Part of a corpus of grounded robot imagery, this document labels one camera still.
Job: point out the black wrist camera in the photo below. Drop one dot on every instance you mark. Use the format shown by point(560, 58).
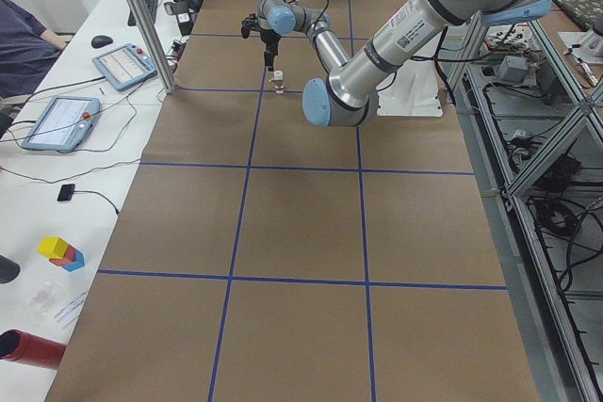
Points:
point(248, 25)

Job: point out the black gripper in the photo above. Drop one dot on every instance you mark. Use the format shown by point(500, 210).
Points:
point(269, 40)

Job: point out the black computer mouse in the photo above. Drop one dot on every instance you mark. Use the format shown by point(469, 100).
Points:
point(100, 41)

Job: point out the small black puck device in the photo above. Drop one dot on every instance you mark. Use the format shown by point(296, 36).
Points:
point(66, 193)

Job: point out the black cylinder object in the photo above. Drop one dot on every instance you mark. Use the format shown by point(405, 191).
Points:
point(9, 270)

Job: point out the red wooden block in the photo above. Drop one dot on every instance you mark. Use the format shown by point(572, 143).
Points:
point(68, 258)

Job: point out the white camera pole with base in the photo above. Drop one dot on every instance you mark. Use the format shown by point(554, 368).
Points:
point(411, 92)

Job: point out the far teach pendant tablet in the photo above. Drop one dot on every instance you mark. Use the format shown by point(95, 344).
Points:
point(125, 66)

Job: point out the aluminium frame post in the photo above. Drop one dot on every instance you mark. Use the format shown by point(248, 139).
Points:
point(147, 30)

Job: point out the brown paper table mat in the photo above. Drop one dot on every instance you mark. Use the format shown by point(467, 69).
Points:
point(260, 258)

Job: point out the yellow wooden block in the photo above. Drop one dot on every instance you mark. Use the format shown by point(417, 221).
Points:
point(52, 247)

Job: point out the red cylinder tube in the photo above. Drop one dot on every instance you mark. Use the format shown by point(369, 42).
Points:
point(26, 348)

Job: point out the seated person in blue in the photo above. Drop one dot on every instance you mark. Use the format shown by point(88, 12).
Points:
point(28, 50)

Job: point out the blue wooden block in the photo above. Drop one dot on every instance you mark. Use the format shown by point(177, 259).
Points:
point(77, 263)

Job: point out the chrome angle valve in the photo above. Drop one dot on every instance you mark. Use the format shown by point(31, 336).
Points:
point(278, 85)

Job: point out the near teach pendant tablet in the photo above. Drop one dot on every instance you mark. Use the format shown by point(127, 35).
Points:
point(63, 124)

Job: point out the aluminium frame rack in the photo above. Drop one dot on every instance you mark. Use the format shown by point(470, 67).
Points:
point(535, 102)

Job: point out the teach pendant tablet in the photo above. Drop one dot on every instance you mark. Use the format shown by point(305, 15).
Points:
point(63, 124)
point(125, 66)

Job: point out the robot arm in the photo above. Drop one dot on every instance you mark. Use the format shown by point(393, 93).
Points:
point(348, 95)

